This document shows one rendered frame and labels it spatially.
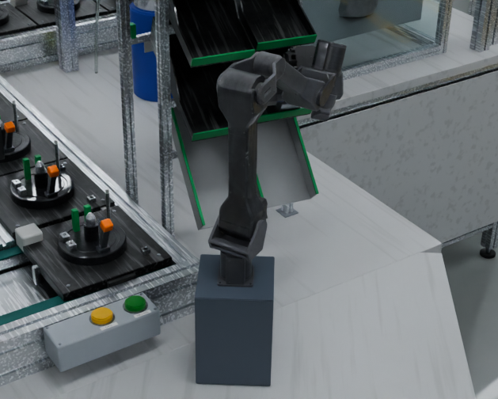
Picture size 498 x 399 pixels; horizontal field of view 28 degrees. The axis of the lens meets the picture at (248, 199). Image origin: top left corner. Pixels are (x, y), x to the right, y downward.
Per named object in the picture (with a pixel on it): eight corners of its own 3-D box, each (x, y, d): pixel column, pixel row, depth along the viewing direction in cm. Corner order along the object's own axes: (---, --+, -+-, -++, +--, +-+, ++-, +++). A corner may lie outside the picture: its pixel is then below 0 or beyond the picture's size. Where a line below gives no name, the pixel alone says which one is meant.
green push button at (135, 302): (150, 311, 189) (149, 302, 188) (131, 318, 187) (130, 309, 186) (139, 300, 192) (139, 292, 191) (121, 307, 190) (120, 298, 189)
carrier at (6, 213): (115, 209, 221) (112, 160, 215) (13, 241, 209) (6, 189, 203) (69, 165, 238) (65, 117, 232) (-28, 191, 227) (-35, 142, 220)
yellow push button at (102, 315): (116, 323, 186) (115, 315, 185) (97, 331, 184) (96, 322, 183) (107, 312, 189) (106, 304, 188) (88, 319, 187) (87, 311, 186)
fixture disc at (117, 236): (138, 252, 203) (138, 244, 202) (75, 273, 196) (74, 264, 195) (108, 221, 213) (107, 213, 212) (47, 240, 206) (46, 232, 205)
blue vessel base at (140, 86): (195, 94, 294) (195, 7, 280) (149, 107, 287) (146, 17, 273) (169, 76, 305) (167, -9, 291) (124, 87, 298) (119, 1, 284)
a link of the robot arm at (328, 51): (317, 106, 183) (332, 42, 181) (279, 96, 186) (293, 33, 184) (340, 108, 193) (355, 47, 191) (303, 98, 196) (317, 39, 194)
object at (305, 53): (325, 81, 196) (325, 47, 194) (290, 82, 193) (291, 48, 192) (312, 76, 201) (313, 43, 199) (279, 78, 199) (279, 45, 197)
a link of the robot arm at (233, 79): (253, 84, 158) (273, 70, 163) (214, 74, 161) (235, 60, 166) (251, 250, 175) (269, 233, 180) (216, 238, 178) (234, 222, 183)
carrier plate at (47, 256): (172, 264, 203) (172, 256, 202) (63, 302, 191) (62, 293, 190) (118, 212, 220) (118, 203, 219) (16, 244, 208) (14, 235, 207)
